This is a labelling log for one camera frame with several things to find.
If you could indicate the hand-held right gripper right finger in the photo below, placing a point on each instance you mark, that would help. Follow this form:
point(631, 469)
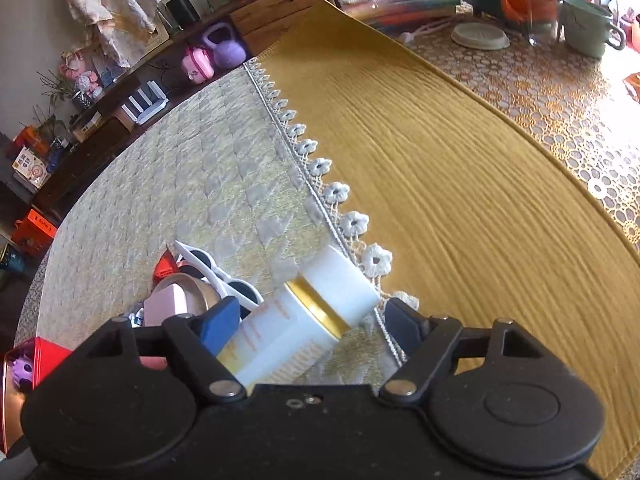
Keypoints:
point(402, 325)

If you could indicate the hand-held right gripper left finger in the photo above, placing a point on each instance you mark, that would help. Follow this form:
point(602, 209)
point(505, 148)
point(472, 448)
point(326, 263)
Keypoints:
point(220, 327)

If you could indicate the white sunglasses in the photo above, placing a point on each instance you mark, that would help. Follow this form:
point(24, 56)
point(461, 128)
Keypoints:
point(239, 291)

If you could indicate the round metal tin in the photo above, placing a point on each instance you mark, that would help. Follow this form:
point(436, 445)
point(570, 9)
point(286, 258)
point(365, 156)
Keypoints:
point(194, 285)

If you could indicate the white bottle with gold band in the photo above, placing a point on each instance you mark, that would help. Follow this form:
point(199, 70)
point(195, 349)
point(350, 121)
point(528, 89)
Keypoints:
point(280, 335)

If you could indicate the pink small box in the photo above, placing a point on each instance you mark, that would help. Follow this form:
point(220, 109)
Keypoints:
point(162, 305)

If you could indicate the red tin box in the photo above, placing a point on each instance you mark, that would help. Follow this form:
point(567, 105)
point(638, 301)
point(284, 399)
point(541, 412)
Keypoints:
point(47, 355)

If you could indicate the red folded packet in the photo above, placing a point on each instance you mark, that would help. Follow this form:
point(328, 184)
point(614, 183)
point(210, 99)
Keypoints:
point(164, 267)

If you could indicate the mustard yellow cloth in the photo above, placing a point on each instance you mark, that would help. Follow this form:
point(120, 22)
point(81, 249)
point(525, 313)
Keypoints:
point(450, 185)

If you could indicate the cream quilted blanket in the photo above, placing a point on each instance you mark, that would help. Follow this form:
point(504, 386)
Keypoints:
point(175, 175)

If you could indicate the purple and black massager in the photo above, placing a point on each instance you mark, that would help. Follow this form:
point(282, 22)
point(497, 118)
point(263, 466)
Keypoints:
point(22, 372)

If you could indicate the orange box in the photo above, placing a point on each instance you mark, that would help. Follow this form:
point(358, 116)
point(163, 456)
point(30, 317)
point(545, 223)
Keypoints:
point(35, 230)

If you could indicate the white router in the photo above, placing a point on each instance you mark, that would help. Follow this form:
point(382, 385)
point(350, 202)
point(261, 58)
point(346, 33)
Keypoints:
point(145, 102)

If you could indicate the printed coffee box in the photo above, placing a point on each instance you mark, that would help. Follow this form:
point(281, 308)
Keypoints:
point(30, 167)

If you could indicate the pink toy suitcase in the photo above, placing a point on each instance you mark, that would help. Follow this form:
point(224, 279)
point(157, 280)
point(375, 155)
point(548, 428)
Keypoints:
point(197, 65)

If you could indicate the orange bag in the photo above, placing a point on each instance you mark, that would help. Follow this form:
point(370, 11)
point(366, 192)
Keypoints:
point(32, 140)

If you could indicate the small plant in vase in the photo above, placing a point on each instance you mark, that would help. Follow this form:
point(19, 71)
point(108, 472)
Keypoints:
point(75, 95)

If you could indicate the purple kettlebell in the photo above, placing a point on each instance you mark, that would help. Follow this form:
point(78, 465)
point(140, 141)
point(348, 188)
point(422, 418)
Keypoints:
point(227, 52)

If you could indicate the pink doll bouquet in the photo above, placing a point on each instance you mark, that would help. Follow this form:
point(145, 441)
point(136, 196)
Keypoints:
point(82, 72)

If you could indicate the pale green round lid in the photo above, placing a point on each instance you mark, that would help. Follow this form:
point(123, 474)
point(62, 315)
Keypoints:
point(480, 36)

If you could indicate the stack of books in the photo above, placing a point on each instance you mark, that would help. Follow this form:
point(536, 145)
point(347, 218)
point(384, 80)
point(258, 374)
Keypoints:
point(400, 7)

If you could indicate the black speaker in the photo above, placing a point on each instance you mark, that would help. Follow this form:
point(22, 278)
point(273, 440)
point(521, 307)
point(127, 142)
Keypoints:
point(182, 10)

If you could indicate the orange snack packet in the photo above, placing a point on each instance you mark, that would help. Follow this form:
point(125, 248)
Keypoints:
point(632, 87)

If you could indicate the clear drinking glass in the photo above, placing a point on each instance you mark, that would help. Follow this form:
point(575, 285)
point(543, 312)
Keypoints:
point(542, 22)

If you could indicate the draped patterned cloth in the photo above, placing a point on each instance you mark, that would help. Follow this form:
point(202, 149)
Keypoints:
point(120, 5)

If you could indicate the green mug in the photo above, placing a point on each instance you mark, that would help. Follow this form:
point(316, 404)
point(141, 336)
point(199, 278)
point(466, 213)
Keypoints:
point(585, 25)

